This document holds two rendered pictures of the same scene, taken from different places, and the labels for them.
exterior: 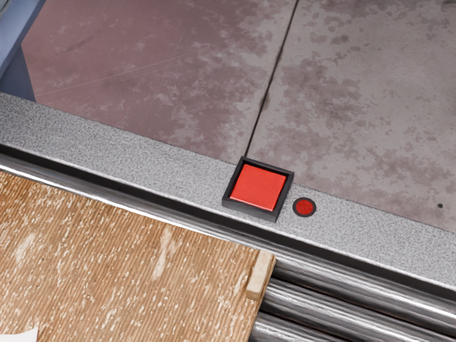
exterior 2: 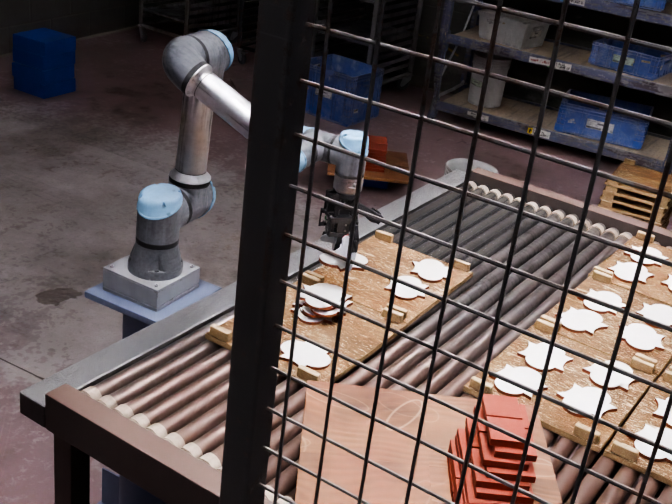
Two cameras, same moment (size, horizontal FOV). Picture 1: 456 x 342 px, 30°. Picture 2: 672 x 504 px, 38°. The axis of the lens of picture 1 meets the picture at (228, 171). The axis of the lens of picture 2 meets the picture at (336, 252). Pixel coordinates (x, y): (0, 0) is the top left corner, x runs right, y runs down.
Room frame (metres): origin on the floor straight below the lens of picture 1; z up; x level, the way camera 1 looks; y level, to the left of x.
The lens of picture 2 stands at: (0.08, 2.68, 2.20)
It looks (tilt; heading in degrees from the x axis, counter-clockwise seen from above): 26 degrees down; 282
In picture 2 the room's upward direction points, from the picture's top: 7 degrees clockwise
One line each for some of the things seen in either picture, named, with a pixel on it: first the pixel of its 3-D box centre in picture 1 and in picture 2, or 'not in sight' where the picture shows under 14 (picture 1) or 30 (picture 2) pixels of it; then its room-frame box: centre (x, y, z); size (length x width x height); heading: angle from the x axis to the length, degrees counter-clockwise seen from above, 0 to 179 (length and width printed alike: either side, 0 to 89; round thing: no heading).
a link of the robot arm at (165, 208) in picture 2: not in sight; (160, 212); (1.03, 0.45, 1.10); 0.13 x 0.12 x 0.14; 79
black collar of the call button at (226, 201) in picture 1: (258, 188); not in sight; (0.63, -0.04, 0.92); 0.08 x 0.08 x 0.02; 70
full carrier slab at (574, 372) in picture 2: not in sight; (564, 378); (-0.10, 0.54, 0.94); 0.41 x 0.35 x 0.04; 70
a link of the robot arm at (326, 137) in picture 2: not in sight; (313, 146); (0.64, 0.41, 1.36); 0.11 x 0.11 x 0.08; 79
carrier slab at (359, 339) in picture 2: not in sight; (308, 330); (0.55, 0.58, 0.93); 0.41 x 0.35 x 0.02; 71
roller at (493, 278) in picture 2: not in sight; (443, 315); (0.24, 0.29, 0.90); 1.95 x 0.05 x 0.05; 70
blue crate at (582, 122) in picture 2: not in sight; (604, 118); (-0.31, -4.33, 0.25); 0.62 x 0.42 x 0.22; 173
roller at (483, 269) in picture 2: not in sight; (428, 309); (0.29, 0.27, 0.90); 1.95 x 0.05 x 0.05; 70
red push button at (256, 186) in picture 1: (258, 189); not in sight; (0.63, -0.04, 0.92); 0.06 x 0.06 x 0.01; 70
